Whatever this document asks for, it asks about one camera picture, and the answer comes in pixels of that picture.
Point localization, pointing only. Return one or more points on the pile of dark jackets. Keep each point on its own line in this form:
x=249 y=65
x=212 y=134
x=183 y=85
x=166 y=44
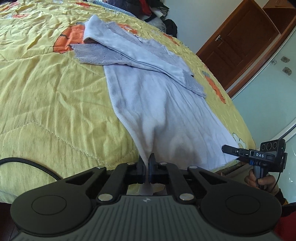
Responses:
x=152 y=12

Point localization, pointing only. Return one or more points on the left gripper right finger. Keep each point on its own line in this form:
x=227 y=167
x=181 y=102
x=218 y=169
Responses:
x=153 y=168

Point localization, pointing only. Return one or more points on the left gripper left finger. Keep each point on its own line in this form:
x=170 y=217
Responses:
x=141 y=168

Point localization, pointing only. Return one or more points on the yellow floral quilt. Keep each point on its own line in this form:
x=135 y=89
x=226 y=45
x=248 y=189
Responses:
x=56 y=111

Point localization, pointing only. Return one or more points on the lavender long sleeve top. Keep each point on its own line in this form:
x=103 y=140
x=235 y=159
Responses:
x=155 y=96

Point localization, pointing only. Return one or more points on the brown wooden door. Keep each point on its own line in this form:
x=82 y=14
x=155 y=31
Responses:
x=246 y=40

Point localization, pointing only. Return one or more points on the person's right hand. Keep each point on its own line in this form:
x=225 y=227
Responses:
x=269 y=182

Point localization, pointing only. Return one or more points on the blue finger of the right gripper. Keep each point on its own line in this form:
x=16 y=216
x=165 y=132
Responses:
x=226 y=149

